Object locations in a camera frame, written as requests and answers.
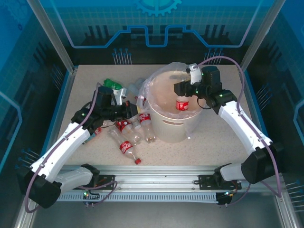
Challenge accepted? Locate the red label cola bottle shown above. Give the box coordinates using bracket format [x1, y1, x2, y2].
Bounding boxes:
[114, 119, 143, 146]
[138, 113, 157, 144]
[135, 94, 147, 110]
[84, 127, 103, 144]
[175, 96, 190, 112]

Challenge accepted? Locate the clear bottle white label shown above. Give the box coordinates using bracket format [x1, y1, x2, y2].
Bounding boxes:
[125, 77, 144, 97]

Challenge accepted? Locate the green plastic bottle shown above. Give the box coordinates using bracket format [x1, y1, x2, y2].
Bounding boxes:
[103, 77, 124, 90]

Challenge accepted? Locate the red cap cola bottle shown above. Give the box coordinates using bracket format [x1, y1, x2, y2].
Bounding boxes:
[108, 128, 143, 165]

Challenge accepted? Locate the beige plastic bin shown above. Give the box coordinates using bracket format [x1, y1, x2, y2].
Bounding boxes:
[142, 68, 204, 143]

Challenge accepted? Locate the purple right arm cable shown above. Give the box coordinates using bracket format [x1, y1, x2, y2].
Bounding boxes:
[196, 56, 283, 207]

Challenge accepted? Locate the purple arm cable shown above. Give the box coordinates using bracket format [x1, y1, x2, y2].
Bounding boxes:
[196, 56, 283, 207]
[25, 83, 118, 213]

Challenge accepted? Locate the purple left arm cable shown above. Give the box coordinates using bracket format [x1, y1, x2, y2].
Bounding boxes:
[25, 83, 118, 213]

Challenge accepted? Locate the aluminium frame post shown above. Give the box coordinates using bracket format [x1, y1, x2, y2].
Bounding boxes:
[26, 0, 78, 74]
[237, 0, 287, 74]

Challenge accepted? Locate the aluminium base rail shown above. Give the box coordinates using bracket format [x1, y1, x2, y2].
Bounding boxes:
[30, 165, 285, 192]

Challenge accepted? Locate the white slotted cable duct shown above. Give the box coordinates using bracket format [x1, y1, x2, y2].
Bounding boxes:
[56, 191, 220, 202]

